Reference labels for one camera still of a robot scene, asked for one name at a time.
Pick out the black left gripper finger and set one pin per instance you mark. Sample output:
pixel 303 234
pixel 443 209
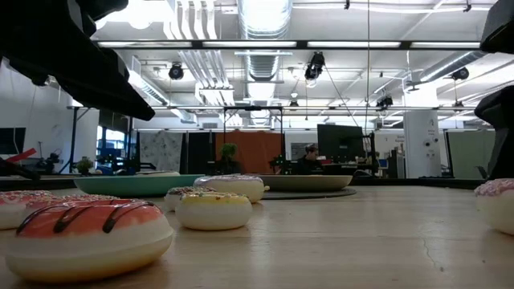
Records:
pixel 88 76

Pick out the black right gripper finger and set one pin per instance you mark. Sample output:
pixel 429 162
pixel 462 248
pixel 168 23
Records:
pixel 506 132

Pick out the large pink sprinkled donut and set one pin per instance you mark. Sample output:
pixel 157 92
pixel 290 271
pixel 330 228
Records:
pixel 500 208

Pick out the small chocolate sprinkled donut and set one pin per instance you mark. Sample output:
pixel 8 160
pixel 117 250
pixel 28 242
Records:
pixel 188 190

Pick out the red iced striped donut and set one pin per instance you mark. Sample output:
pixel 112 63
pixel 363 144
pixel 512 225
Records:
pixel 88 249

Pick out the yellow sprinkled donut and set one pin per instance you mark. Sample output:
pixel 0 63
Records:
pixel 213 214

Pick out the white sprinkled donut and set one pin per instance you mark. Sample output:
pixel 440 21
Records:
pixel 241 188

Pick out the pale green panel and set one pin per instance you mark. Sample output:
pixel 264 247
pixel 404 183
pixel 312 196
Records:
pixel 470 154

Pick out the white round column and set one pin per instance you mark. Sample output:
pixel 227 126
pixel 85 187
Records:
pixel 421 144

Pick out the small green potted plant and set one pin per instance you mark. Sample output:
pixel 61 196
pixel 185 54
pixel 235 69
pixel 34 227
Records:
pixel 84 164

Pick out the red bar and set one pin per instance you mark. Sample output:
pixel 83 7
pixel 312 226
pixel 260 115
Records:
pixel 22 155

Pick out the grey marbled curtain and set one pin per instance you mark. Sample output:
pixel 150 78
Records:
pixel 160 150

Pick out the teal plastic plate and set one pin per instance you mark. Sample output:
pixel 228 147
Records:
pixel 128 185

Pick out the tall green potted plant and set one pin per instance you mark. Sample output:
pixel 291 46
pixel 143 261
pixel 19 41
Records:
pixel 229 150

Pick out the large black monitor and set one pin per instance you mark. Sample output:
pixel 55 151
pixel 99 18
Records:
pixel 339 142

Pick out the person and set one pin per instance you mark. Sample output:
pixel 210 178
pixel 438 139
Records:
pixel 308 162

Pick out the grey round woven placemat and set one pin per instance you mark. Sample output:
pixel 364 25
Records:
pixel 313 194

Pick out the pale yellow plastic plate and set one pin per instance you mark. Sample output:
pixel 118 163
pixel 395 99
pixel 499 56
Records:
pixel 309 182

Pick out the black aluminium table frame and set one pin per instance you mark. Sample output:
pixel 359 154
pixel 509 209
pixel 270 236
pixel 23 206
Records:
pixel 421 182

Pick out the black wall screen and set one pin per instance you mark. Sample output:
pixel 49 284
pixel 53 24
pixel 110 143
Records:
pixel 12 140

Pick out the silver ceiling duct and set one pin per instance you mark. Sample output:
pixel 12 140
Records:
pixel 263 24

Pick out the orange partition wall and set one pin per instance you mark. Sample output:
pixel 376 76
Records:
pixel 257 152

